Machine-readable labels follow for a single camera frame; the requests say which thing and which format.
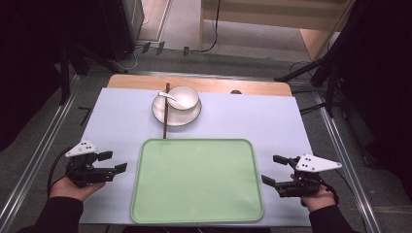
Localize person's left hand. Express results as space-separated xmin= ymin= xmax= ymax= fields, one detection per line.
xmin=49 ymin=176 xmax=107 ymax=203

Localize brown wooden chopsticks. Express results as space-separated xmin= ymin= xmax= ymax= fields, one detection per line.
xmin=162 ymin=82 xmax=172 ymax=140

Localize black tripod stand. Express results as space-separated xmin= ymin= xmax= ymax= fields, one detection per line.
xmin=273 ymin=0 xmax=367 ymax=119

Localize white floor cable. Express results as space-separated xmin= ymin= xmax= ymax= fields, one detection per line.
xmin=111 ymin=44 xmax=148 ymax=74

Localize person's right hand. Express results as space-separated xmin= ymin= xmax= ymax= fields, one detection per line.
xmin=290 ymin=173 xmax=338 ymax=214

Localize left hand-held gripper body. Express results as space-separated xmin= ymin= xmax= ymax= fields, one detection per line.
xmin=65 ymin=140 xmax=116 ymax=188

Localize wooden table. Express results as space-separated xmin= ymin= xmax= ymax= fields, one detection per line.
xmin=106 ymin=74 xmax=293 ymax=98

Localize light wooden shelf unit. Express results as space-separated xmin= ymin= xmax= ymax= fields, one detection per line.
xmin=198 ymin=0 xmax=358 ymax=61

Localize green plastic tray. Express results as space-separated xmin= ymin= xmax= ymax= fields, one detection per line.
xmin=130 ymin=138 xmax=265 ymax=225

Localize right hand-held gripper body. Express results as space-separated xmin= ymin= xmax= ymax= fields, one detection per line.
xmin=276 ymin=153 xmax=343 ymax=199

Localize black cabinet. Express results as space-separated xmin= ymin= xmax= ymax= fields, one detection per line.
xmin=98 ymin=0 xmax=146 ymax=62

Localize metal floor rail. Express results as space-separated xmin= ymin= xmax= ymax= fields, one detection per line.
xmin=0 ymin=73 xmax=83 ymax=233
xmin=315 ymin=93 xmax=383 ymax=233

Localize pale blue table cover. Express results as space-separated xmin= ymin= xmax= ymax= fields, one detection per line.
xmin=79 ymin=86 xmax=314 ymax=228

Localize white plate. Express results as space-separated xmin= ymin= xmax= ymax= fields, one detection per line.
xmin=151 ymin=91 xmax=203 ymax=128

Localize black metal stand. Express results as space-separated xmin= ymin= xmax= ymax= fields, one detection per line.
xmin=57 ymin=41 xmax=128 ymax=107

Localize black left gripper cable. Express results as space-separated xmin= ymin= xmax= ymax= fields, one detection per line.
xmin=46 ymin=147 xmax=76 ymax=199

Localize white bowl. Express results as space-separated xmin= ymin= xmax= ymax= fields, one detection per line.
xmin=165 ymin=84 xmax=200 ymax=112

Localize white ceramic spoon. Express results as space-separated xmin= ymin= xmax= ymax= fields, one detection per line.
xmin=157 ymin=90 xmax=189 ymax=109

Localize black hanging cable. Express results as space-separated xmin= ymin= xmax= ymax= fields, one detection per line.
xmin=199 ymin=0 xmax=223 ymax=54

